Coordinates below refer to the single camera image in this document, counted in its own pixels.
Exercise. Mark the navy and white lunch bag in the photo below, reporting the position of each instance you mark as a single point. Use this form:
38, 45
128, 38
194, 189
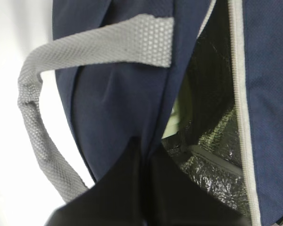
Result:
113, 72

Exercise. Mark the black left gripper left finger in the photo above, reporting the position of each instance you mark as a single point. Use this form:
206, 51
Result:
113, 201

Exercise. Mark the green lid glass container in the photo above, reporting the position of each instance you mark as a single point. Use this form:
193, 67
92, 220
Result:
181, 113

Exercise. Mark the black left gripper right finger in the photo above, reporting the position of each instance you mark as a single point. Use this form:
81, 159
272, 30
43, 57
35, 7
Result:
174, 200

